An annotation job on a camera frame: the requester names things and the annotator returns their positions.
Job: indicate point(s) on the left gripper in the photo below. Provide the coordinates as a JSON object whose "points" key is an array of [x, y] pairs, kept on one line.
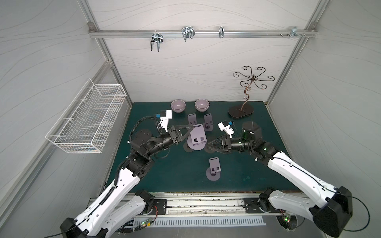
{"points": [[174, 134]]}

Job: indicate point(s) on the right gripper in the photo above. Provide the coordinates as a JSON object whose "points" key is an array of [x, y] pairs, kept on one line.
{"points": [[224, 143]]}

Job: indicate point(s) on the purple phone stand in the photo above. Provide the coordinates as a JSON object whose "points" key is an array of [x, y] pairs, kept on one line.
{"points": [[192, 119], [213, 172], [208, 123], [197, 139]]}

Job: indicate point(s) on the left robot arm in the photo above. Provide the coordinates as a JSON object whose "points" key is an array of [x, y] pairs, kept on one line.
{"points": [[102, 219]]}

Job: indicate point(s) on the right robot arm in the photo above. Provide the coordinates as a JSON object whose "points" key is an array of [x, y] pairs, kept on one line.
{"points": [[329, 207]]}

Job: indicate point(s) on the brown metal jewelry stand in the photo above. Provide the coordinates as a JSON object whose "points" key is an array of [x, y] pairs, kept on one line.
{"points": [[249, 82]]}

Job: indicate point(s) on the left pink bowl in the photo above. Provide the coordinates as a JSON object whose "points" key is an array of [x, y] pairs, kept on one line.
{"points": [[178, 106]]}

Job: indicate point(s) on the pink bowl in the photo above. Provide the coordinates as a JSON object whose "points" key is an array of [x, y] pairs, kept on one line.
{"points": [[178, 106], [202, 105]]}

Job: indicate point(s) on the green table mat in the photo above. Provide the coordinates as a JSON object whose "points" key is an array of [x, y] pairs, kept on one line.
{"points": [[176, 170]]}

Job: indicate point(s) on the right pink bowl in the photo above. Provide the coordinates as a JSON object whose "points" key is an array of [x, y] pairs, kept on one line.
{"points": [[202, 105]]}

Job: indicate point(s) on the white vent strip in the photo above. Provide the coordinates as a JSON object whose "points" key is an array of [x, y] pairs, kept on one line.
{"points": [[209, 221]]}

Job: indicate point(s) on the metal double hook left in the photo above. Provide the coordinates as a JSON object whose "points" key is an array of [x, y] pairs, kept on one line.
{"points": [[157, 39]]}

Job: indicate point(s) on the metal double hook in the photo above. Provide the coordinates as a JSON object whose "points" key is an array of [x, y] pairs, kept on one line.
{"points": [[157, 39], [188, 33]]}

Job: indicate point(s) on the metal double hook middle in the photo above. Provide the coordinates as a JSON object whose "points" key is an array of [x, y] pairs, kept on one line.
{"points": [[188, 33]]}

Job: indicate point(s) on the small metal hook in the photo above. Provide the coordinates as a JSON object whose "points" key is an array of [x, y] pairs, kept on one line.
{"points": [[221, 32]]}

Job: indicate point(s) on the metal hook right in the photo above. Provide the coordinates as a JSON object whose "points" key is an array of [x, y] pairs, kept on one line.
{"points": [[293, 34]]}

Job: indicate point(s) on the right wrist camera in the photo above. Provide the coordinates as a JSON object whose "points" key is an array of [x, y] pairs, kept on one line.
{"points": [[226, 127]]}

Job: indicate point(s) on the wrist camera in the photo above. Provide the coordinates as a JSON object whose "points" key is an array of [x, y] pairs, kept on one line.
{"points": [[163, 119], [226, 127]]}

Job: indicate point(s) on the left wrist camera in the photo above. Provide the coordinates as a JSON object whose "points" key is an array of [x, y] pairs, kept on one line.
{"points": [[163, 119]]}

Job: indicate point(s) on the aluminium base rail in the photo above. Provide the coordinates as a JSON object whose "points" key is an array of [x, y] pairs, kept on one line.
{"points": [[205, 204]]}

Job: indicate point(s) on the white wire basket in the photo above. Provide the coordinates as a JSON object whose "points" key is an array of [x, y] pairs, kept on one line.
{"points": [[86, 123]]}

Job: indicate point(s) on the aluminium top rail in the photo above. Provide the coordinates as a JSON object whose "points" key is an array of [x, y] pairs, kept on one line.
{"points": [[176, 34]]}

